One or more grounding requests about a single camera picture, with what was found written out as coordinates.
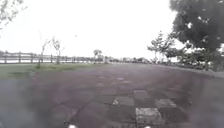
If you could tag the distant tree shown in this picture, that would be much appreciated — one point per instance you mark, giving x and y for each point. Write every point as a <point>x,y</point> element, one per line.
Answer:
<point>97,52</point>

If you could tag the grey red checkered paving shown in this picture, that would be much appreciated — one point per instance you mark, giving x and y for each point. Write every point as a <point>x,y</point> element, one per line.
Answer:
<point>110,90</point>

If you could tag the slender tree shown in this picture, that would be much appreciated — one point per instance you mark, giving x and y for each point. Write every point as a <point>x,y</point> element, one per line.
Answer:
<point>159,43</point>

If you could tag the small bare tree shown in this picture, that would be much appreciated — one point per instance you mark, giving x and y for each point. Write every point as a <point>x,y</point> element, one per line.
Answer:
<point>40,60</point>
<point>57,59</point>

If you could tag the row of bushes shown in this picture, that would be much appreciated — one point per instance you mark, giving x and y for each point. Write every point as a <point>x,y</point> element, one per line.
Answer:
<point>196,58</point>

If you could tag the grass strip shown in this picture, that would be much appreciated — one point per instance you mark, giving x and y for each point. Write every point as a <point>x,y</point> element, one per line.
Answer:
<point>20,69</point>

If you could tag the large dark tree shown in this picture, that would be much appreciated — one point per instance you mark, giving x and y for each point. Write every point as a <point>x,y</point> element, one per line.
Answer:
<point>200,20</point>

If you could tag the tree with thin branches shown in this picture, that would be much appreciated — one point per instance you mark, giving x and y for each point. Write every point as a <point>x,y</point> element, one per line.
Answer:
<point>6,10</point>

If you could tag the wooden rail fence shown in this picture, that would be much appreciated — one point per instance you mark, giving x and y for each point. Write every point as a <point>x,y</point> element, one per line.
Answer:
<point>19,57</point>

